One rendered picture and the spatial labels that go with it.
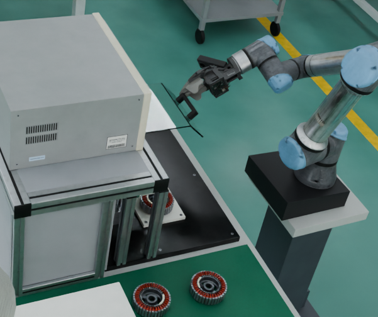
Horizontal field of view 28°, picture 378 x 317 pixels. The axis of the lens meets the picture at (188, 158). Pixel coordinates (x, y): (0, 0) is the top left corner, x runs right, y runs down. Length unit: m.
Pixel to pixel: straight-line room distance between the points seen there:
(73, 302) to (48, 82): 0.67
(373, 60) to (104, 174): 0.83
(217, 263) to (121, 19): 2.87
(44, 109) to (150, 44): 2.87
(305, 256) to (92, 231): 1.03
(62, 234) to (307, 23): 3.61
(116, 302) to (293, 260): 1.33
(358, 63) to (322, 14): 3.39
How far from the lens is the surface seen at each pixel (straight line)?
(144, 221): 2.51
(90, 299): 1.72
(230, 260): 2.50
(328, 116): 2.44
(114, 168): 2.17
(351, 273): 3.68
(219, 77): 2.56
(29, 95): 2.07
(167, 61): 4.74
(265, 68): 2.59
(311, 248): 2.95
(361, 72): 2.29
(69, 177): 2.13
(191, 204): 2.62
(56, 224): 2.15
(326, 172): 2.72
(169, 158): 2.78
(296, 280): 3.07
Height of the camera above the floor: 2.53
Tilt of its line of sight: 39 degrees down
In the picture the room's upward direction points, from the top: 12 degrees clockwise
